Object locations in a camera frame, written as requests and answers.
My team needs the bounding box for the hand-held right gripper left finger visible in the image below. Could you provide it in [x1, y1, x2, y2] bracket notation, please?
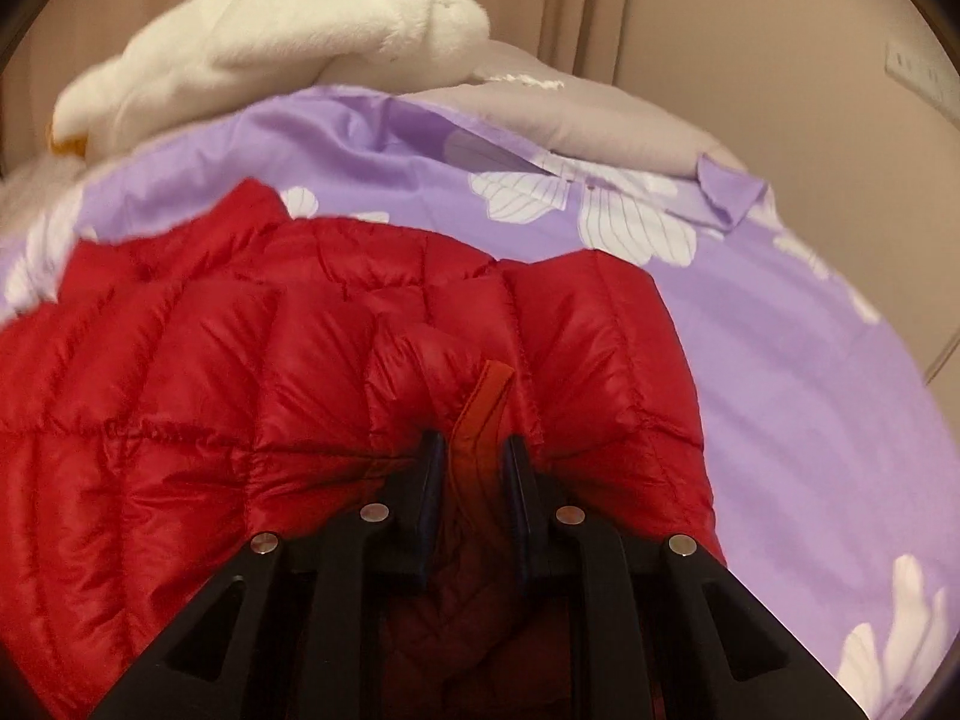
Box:
[88, 429, 449, 720]

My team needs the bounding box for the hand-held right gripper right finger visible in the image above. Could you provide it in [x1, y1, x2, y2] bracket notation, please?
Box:
[502, 433, 877, 720]

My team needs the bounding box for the red down jacket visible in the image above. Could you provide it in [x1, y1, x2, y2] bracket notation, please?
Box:
[0, 178, 728, 720]

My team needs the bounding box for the purple floral duvet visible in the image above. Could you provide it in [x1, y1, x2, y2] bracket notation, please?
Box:
[0, 86, 955, 720]

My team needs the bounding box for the grey pillow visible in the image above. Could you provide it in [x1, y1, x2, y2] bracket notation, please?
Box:
[397, 37, 751, 181]

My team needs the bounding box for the white plush goose toy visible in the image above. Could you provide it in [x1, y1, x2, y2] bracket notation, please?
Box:
[46, 0, 496, 162]

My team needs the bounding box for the white wall outlet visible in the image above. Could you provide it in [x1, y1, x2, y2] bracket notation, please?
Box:
[885, 36, 947, 107]

